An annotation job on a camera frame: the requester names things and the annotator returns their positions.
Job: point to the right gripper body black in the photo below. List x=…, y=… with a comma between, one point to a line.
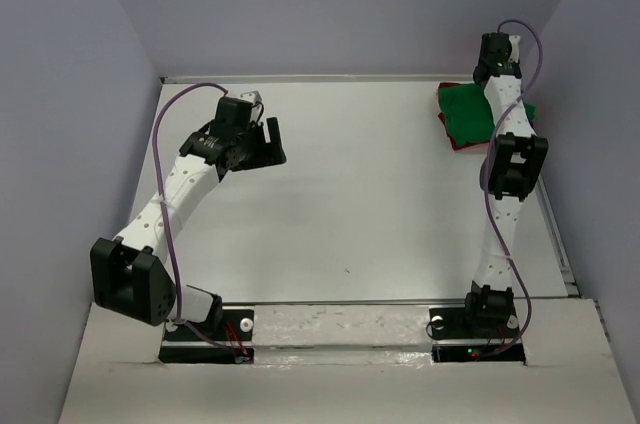
x=474, y=75

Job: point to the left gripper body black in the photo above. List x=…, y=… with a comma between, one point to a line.
x=243, y=141

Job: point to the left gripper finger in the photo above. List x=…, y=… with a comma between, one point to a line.
x=259, y=148
x=275, y=147

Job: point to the green t-shirt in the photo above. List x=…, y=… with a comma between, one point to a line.
x=465, y=111

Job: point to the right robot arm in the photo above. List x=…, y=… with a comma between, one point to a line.
x=508, y=176

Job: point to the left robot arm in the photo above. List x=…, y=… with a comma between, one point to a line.
x=135, y=273

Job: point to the folded red t-shirt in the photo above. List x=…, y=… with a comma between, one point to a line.
x=450, y=139

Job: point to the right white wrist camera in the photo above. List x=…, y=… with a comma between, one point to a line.
x=514, y=46

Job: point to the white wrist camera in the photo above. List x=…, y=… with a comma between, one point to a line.
x=514, y=46
x=252, y=96

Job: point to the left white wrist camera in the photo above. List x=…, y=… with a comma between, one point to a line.
x=252, y=96

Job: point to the aluminium rail right edge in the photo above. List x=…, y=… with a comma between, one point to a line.
x=556, y=239

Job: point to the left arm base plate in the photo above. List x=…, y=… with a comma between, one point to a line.
x=229, y=343

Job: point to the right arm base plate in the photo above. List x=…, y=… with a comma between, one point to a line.
x=453, y=341

